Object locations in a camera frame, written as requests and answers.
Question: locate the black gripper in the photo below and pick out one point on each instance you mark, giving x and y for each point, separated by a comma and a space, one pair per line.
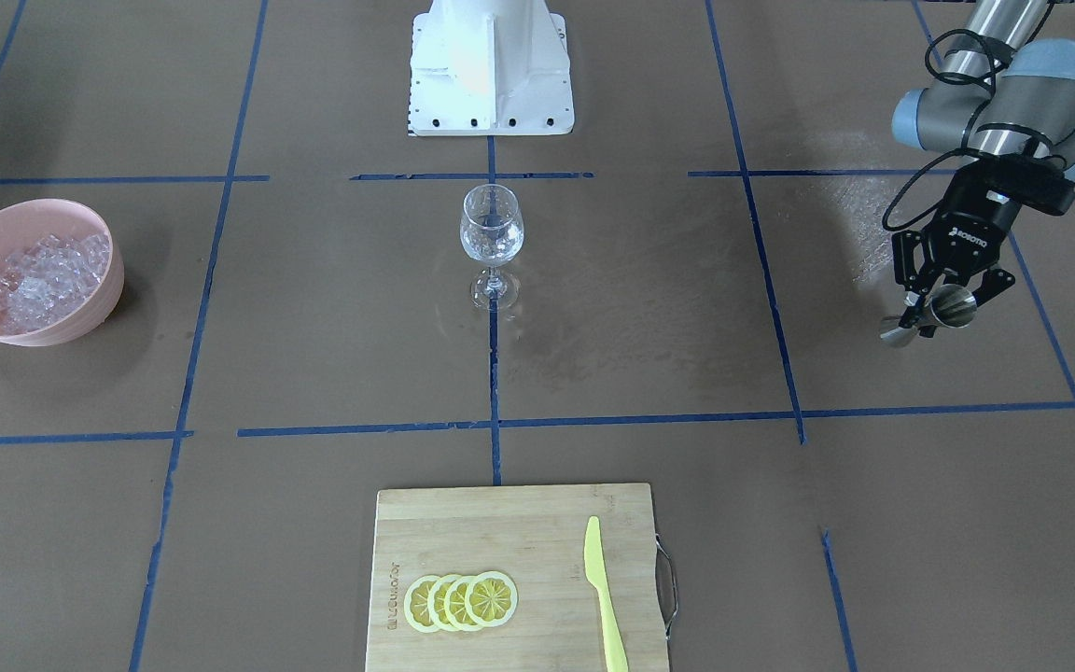
967, 224

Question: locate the steel jigger cup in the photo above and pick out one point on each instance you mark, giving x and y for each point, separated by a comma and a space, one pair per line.
947, 306

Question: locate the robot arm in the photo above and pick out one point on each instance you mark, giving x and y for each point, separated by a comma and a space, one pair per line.
1002, 102

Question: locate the clear wine glass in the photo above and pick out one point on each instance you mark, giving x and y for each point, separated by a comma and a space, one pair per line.
491, 233

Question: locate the clear ice cubes pile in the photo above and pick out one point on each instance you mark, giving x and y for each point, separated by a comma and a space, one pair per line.
48, 281

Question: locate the yellow plastic knife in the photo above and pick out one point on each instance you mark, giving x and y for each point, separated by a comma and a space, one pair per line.
595, 570

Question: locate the lemon slice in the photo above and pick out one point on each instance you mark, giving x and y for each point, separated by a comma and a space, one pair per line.
492, 598
436, 603
455, 605
417, 611

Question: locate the pink bowl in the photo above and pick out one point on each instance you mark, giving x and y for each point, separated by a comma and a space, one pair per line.
22, 224

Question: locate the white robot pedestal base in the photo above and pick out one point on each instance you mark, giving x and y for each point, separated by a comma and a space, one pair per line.
481, 68

